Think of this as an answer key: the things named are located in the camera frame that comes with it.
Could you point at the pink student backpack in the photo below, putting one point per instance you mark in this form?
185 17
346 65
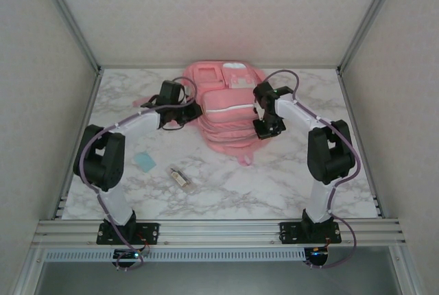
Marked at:
226 127

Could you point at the light blue eraser pad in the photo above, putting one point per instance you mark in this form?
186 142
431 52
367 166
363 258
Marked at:
144 162

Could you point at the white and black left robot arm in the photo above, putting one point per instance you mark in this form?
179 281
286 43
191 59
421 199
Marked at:
116 206

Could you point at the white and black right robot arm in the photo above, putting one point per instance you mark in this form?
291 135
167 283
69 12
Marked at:
320 202

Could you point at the right controller board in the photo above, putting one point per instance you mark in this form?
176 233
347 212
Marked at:
317 257

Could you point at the controller board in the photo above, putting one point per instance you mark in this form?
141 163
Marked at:
125 255
317 257

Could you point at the grey lower panel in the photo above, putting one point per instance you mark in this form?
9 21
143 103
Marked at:
219 279

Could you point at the left controller board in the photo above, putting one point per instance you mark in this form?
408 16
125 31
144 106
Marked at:
125 255

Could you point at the aluminium table side rail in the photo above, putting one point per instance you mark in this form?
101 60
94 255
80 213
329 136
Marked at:
93 92
346 92

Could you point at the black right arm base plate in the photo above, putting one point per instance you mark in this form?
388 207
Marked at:
291 233

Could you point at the aluminium mounting rail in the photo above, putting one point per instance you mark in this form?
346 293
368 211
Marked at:
219 233

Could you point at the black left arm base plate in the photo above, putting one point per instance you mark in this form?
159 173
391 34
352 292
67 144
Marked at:
151 231

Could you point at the aluminium frame post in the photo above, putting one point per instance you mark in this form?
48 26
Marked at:
25 274
370 20
68 17
408 274

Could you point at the aluminium lower frame post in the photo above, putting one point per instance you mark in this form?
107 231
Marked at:
25 274
408 274

